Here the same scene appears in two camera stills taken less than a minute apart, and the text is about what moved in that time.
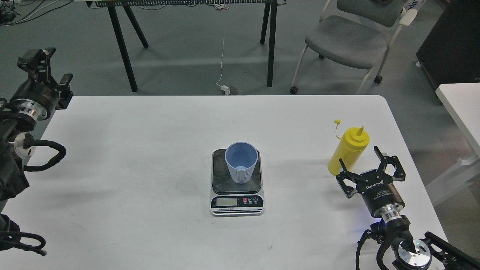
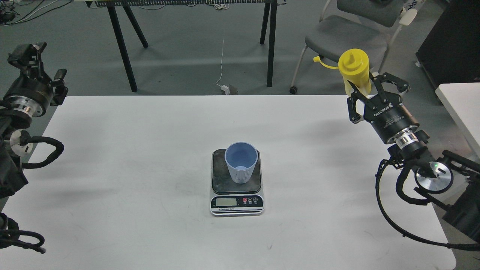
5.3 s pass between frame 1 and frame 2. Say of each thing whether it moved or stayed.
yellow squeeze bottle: moved
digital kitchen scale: stayed
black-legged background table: stayed
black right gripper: moved
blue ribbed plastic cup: stayed
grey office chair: stayed
